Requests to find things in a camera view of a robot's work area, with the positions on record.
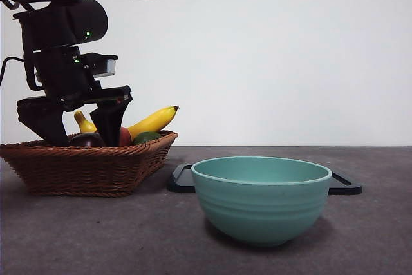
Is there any dark purple plum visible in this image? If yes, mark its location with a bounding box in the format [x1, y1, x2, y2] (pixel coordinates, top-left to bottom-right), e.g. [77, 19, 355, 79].
[69, 133, 107, 148]

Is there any teal ribbed bowl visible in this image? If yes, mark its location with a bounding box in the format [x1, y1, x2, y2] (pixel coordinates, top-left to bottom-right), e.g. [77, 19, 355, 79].
[191, 156, 333, 247]

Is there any red yellow apple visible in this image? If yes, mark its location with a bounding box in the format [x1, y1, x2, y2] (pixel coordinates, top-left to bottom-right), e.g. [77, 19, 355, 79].
[118, 126, 133, 147]

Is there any yellow banana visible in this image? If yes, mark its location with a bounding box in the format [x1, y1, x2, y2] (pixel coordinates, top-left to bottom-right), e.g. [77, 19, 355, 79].
[73, 105, 180, 142]

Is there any green round fruit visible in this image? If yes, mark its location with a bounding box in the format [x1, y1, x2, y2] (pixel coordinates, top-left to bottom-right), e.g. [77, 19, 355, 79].
[132, 131, 162, 146]

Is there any left wrist grey camera box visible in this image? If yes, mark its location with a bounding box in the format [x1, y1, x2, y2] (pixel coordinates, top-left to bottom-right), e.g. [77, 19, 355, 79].
[80, 53, 118, 79]

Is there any brown wicker basket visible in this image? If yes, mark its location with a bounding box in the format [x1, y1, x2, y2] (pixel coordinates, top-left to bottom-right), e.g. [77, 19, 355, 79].
[0, 130, 179, 198]

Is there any black rectangular tray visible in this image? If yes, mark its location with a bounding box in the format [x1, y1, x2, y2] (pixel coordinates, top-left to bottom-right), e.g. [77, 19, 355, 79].
[166, 164, 363, 196]

